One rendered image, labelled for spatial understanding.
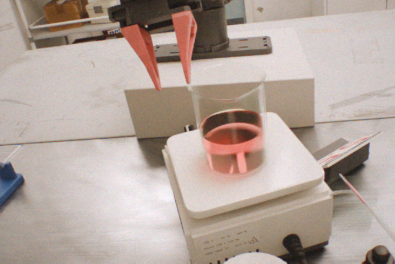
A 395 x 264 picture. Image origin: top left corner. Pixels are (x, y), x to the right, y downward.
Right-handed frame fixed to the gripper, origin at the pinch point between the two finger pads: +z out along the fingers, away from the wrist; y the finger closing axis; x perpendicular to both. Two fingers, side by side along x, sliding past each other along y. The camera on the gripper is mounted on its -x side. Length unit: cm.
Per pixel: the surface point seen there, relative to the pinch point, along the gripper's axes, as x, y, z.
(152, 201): -0.5, -5.3, 13.2
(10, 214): -0.9, -23.1, 11.6
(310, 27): 45, 26, -10
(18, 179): 3.8, -24.0, 7.7
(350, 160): -0.3, 17.6, 13.2
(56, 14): 183, -89, -77
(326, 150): 4.5, 16.2, 12.2
